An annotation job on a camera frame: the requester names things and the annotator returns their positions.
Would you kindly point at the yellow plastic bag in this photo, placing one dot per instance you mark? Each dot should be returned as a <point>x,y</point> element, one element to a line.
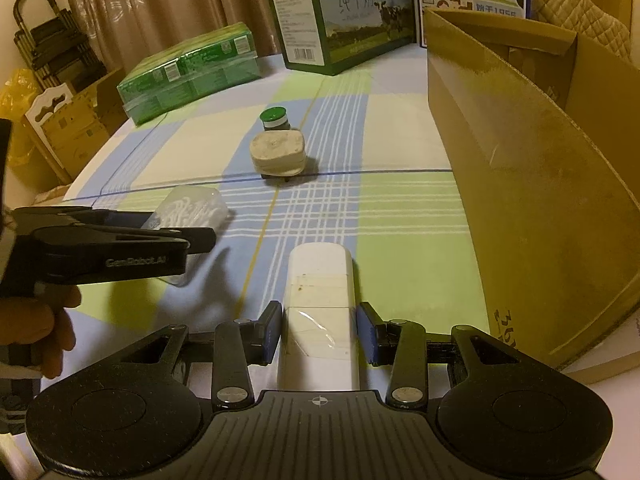
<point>15,115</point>

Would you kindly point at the green tissue pack bundle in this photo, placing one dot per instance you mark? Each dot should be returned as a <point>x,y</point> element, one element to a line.
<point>190,72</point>

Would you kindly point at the person's left hand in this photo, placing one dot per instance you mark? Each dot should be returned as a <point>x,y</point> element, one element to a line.
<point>50,325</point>

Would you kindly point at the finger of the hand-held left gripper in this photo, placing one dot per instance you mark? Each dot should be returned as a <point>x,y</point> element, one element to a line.
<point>200,240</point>
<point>125,219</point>

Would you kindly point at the checked tablecloth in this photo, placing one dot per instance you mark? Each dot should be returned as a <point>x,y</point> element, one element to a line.
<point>380,200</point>

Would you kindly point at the black folding cart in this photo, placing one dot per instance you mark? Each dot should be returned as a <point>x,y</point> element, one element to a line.
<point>55,45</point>

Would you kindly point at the beige quilted chair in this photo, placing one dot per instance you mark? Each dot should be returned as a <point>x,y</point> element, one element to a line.
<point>585,20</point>

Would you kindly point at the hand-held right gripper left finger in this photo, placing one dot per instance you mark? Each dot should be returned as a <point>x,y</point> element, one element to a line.
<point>272,332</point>

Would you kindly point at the white carved wooden board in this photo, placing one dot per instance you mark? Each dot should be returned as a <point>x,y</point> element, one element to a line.
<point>47,105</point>

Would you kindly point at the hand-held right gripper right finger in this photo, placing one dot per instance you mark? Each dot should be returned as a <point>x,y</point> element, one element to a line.
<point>367,335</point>

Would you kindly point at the brown cardboard box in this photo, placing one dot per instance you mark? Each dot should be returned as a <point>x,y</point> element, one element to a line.
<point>530,175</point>

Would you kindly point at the white oblong case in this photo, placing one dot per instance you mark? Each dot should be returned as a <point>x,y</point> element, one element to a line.
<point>320,300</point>

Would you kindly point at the open printed cardboard box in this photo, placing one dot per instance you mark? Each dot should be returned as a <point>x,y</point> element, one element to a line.
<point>85,120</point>

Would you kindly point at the clear cotton swab box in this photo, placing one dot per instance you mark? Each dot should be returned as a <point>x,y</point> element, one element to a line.
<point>195,207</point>

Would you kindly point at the green milk carton box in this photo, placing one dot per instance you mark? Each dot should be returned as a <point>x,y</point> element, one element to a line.
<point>345,15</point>

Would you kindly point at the green lid bottle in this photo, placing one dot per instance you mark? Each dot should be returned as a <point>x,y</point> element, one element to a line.
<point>275,117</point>

